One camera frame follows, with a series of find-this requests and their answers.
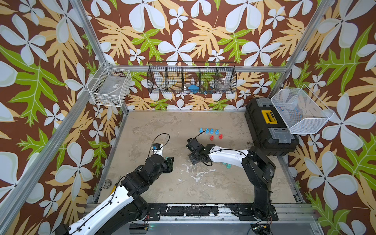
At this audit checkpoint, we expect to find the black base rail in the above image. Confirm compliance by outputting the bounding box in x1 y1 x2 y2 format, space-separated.
143 203 279 221

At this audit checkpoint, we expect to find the white wire basket left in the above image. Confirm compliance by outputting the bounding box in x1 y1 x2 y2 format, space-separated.
88 63 132 107

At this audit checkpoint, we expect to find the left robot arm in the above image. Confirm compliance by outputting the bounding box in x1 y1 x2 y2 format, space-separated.
54 154 174 235

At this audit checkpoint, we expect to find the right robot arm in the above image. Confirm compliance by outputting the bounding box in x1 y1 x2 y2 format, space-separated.
186 138 276 220

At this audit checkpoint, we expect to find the black wire basket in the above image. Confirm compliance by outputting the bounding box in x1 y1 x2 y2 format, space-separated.
146 61 238 95

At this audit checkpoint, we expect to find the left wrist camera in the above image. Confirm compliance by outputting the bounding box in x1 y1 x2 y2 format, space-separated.
152 143 162 151

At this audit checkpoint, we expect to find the black toolbox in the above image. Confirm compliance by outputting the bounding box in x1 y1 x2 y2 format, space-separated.
245 98 299 156

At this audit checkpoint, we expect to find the white mesh basket right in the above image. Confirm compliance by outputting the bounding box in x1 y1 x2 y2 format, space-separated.
271 85 334 135

